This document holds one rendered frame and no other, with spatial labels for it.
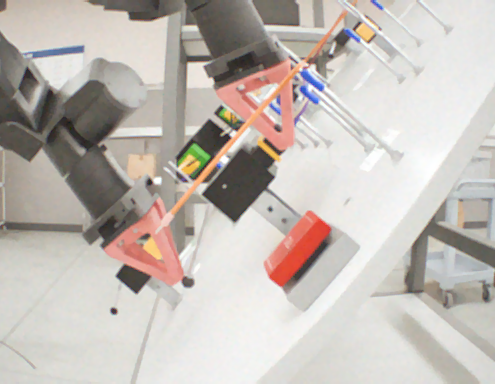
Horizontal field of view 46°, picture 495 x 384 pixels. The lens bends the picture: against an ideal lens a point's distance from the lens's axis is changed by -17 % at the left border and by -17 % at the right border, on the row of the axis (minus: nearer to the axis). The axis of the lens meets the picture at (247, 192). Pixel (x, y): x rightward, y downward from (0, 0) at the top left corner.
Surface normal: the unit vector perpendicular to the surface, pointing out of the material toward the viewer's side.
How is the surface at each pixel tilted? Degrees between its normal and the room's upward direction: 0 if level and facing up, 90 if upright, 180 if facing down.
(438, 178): 90
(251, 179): 99
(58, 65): 90
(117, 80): 58
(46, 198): 90
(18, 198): 90
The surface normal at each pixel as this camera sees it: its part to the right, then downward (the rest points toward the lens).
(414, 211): 0.05, 0.08
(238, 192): -0.09, 0.24
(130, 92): 0.71, -0.49
